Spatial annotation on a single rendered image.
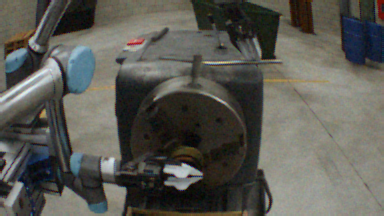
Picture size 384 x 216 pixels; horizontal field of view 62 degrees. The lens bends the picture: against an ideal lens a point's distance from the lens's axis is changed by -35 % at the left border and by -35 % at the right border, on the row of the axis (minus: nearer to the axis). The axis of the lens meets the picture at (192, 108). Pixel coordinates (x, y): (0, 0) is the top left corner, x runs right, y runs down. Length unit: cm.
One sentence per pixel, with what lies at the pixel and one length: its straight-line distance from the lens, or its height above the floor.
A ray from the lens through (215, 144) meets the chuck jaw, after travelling 123.
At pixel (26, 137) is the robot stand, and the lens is 140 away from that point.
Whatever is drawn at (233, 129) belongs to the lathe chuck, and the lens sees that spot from 126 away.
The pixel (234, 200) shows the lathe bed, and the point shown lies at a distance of 142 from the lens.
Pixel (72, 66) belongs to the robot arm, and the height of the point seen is 139.
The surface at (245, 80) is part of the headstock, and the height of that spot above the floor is 122.
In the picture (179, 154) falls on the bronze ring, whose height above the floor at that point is 112.
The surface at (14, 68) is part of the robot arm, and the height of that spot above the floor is 135.
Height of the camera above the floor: 163
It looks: 21 degrees down
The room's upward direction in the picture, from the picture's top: straight up
